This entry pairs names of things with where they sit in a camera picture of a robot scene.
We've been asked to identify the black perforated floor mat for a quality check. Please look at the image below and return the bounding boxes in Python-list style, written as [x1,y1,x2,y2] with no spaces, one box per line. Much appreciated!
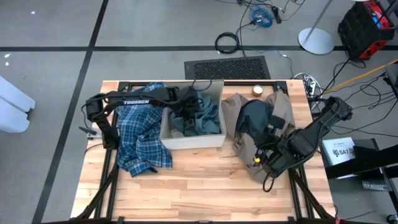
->
[183,55,272,80]

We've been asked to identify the white printed box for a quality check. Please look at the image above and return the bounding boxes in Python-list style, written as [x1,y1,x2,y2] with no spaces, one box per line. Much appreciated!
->
[322,136,357,180]

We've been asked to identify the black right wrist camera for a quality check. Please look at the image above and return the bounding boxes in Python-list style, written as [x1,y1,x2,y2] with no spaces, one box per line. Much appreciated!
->
[269,115,285,130]

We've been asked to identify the black table frame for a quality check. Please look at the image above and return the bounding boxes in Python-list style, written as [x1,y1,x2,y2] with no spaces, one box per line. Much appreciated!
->
[71,80,338,224]

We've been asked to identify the blue plaid shirt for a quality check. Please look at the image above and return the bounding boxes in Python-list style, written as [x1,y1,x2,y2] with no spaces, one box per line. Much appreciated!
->
[115,82,174,178]

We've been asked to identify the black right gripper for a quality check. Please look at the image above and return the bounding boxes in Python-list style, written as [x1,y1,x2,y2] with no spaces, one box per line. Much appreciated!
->
[255,129,283,171]

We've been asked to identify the blue coiled cable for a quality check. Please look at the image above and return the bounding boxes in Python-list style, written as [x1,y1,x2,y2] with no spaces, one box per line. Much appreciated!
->
[250,7,274,29]

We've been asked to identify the black shelf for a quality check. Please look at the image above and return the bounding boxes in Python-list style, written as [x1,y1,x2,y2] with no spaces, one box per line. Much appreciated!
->
[325,144,398,180]

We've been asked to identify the red and black case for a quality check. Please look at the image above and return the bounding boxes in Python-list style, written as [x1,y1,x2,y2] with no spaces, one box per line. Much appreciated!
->
[338,0,396,60]

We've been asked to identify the grey round lamp stand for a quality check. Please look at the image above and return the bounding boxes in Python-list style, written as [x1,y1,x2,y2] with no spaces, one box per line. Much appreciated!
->
[297,0,335,55]

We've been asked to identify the black power brick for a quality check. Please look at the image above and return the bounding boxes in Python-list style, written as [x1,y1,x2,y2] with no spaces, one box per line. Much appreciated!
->
[272,5,282,24]

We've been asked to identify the yellow pole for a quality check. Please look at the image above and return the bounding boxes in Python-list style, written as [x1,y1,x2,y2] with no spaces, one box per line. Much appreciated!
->
[323,58,398,95]

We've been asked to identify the white power strip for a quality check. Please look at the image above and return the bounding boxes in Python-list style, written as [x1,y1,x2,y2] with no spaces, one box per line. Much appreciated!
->
[294,73,318,95]

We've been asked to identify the khaki trousers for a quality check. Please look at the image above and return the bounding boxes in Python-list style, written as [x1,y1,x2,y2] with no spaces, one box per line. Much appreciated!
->
[221,91,297,184]

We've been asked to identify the black coiled cable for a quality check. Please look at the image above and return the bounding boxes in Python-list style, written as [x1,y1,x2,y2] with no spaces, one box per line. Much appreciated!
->
[215,32,240,54]

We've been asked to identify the teal trousers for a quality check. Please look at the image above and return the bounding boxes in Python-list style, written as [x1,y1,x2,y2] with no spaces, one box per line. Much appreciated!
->
[169,92,222,138]

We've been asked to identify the beige fabric storage box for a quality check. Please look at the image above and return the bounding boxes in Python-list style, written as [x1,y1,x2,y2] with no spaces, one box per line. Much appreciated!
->
[159,80,227,151]

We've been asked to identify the white foam object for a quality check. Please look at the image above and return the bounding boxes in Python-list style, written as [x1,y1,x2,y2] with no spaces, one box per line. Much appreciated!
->
[0,76,37,134]

